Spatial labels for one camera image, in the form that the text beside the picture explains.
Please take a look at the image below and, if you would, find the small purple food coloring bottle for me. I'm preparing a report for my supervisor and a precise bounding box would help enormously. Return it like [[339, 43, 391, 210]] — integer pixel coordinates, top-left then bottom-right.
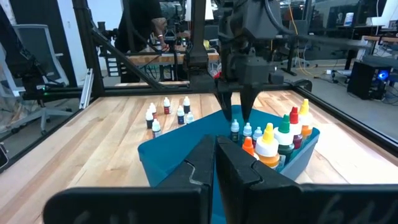
[[152, 118, 162, 139]]

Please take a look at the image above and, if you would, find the small olive green coloring bottle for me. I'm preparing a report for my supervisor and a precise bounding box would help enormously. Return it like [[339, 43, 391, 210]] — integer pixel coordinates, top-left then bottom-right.
[[230, 119, 240, 143]]

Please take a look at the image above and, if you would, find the yellow hanging cable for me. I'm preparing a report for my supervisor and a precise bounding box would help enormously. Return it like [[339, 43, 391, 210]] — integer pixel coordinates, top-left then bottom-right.
[[287, 2, 315, 77]]

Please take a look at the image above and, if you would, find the white labelled drawer unit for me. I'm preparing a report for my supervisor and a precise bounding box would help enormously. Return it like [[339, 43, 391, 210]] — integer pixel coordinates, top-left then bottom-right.
[[107, 55, 121, 77]]

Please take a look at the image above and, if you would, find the large red food coloring bottle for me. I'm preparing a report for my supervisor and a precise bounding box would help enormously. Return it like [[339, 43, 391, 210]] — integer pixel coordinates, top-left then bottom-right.
[[289, 106, 303, 150]]

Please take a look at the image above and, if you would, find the large golden yellow coloring bottle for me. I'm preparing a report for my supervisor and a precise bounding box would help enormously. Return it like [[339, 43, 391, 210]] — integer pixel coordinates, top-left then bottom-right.
[[298, 98, 313, 141]]

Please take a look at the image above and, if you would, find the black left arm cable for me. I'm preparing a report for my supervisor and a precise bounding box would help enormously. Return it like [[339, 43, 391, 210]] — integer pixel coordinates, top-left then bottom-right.
[[264, 0, 299, 35]]

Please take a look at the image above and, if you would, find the black office desk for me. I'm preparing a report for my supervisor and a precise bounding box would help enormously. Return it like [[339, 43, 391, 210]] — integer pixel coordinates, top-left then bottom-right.
[[279, 32, 373, 77]]

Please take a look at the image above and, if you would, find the wooden workstation table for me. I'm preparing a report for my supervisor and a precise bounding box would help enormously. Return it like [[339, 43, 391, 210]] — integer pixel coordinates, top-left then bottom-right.
[[129, 46, 220, 67]]

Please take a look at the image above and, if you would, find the large yellow food coloring bottle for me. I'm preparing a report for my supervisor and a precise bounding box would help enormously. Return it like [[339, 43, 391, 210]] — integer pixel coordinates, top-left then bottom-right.
[[254, 122, 280, 170]]

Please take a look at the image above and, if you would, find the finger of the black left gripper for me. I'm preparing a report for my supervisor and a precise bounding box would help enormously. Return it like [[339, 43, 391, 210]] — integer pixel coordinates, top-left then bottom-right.
[[218, 91, 233, 123], [239, 86, 261, 124]]

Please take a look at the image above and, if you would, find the large orange food coloring bottle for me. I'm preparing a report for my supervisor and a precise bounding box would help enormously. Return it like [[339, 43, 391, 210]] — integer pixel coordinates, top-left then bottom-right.
[[241, 136, 261, 161]]

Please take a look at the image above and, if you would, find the wooden top desk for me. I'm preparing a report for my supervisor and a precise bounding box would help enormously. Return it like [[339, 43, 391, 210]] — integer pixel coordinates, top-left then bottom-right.
[[362, 35, 398, 63]]

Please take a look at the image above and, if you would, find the black aluminium table frame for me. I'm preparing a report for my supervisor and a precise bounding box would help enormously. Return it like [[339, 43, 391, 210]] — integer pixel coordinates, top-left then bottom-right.
[[24, 0, 398, 156]]

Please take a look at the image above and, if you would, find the grey office chair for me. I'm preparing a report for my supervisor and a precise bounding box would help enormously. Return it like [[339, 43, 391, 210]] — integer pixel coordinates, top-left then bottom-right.
[[12, 24, 74, 134]]

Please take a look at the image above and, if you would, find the person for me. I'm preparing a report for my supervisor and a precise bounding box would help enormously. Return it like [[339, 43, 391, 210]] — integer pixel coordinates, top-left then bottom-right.
[[114, 0, 169, 83]]

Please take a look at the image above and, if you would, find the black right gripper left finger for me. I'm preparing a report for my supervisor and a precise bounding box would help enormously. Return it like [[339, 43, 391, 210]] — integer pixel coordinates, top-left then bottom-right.
[[43, 134, 217, 224]]

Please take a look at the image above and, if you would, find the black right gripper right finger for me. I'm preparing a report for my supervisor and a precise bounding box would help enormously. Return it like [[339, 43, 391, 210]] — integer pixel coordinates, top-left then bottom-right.
[[216, 136, 398, 224]]

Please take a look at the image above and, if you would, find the blue plastic bin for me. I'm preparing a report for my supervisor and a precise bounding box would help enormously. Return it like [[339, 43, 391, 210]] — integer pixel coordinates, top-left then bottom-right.
[[138, 105, 321, 224]]

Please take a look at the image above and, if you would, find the black computer tower blue light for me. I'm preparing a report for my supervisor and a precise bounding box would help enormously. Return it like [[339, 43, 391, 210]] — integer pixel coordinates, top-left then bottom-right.
[[346, 60, 391, 101]]

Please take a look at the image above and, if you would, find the black frame-mounted camera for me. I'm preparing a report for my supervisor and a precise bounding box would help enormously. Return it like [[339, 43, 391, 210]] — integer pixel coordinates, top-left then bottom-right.
[[98, 21, 119, 41]]

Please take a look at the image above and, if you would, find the silver aluminium extrusion bar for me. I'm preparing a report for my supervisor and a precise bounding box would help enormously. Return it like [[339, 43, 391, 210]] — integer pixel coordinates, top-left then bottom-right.
[[80, 68, 94, 110]]

